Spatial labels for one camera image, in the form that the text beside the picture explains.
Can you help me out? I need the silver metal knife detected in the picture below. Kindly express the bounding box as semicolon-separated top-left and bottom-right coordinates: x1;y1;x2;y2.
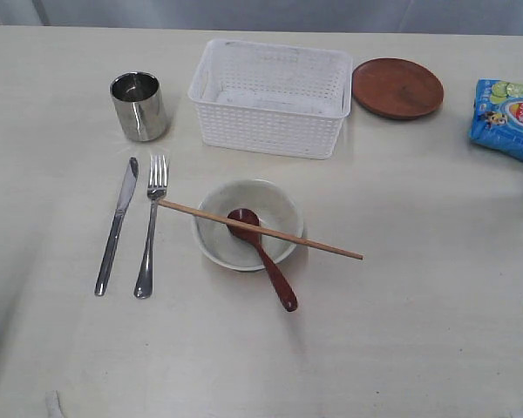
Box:
94;157;139;296

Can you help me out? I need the steel metal cup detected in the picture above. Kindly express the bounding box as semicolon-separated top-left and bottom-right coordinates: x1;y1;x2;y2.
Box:
110;71;169;142

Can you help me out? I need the brown wooden chopstick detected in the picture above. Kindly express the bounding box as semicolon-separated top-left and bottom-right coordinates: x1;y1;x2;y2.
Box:
159;199;363;260

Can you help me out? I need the white plastic woven basket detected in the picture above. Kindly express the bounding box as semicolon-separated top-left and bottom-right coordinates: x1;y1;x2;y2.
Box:
188;38;353;160

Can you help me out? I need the blue chips bag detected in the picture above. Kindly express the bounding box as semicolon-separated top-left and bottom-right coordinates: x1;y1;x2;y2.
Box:
469;78;523;162

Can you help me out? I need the reddish wooden spoon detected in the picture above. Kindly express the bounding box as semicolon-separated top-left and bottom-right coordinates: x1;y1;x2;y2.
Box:
228;208;298;312

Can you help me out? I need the brown wooden plate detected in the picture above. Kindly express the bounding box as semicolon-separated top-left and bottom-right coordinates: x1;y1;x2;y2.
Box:
351;57;444;120

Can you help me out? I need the silver metal fork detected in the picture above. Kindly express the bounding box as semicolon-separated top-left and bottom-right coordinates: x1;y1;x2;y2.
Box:
133;154;168;299

